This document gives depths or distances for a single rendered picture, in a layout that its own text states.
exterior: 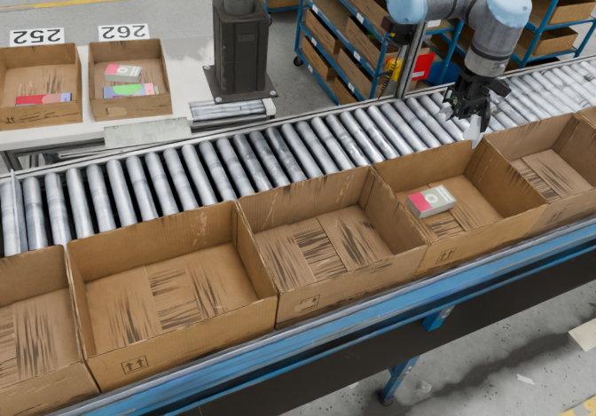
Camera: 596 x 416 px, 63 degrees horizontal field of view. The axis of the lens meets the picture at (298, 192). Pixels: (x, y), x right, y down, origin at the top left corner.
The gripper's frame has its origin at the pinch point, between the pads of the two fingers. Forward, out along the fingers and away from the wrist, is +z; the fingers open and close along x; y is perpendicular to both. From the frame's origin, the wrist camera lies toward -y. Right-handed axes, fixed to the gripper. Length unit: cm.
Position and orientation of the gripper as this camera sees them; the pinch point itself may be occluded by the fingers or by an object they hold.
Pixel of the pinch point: (462, 131)
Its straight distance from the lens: 135.3
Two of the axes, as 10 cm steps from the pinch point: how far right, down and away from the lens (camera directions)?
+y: -9.1, 2.6, -3.2
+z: -0.8, 6.7, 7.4
